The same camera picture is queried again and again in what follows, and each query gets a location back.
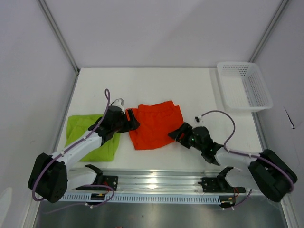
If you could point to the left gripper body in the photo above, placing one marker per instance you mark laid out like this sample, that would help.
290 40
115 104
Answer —
120 127

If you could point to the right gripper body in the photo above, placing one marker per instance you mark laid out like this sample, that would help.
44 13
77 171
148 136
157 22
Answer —
198 147

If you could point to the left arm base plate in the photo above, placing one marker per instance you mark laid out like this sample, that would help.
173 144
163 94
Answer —
108 180

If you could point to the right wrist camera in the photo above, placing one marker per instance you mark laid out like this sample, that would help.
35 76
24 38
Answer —
198 119

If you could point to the aluminium mounting rail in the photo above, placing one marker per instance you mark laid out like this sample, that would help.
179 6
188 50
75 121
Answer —
159 182

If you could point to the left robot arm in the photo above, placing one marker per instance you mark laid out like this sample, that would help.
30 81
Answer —
52 175

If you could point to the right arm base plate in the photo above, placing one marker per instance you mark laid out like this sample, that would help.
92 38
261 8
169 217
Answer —
218 185

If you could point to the orange shorts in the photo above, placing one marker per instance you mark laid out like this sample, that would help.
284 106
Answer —
156 122

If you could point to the white plastic basket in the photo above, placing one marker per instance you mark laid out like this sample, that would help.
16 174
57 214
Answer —
242 87

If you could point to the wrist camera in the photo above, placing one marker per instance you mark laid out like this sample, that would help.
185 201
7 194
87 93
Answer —
198 119
118 103

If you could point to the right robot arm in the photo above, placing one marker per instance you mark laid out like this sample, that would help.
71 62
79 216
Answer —
264 172

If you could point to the slotted cable duct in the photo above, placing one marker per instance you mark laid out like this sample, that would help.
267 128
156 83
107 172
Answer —
143 198

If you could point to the lime green shorts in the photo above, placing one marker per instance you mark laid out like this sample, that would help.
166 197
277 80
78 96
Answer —
91 149

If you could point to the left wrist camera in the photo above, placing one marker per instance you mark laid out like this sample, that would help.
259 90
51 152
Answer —
118 103

